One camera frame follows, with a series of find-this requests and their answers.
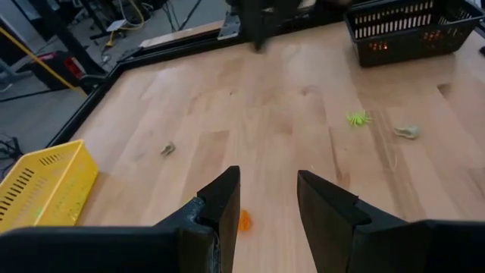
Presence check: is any black computer case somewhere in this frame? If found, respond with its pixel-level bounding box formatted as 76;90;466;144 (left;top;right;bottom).
28;51;109;94

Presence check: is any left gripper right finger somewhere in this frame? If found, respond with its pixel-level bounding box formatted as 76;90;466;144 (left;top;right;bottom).
297;169;418;273

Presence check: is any black plastic basket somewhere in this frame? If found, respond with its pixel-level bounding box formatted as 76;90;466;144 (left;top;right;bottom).
343;0;485;68

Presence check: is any green plastic spider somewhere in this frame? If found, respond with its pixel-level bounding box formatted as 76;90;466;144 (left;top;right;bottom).
346;109;373;127

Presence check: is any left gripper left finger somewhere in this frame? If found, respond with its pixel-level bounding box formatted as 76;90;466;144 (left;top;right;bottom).
153;165;242;273

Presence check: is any yellow hanging cable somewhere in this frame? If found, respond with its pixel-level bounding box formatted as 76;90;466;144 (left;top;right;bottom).
0;26;88;98

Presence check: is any yellow plastic basket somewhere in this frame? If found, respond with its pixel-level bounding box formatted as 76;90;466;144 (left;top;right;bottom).
0;139;99;233

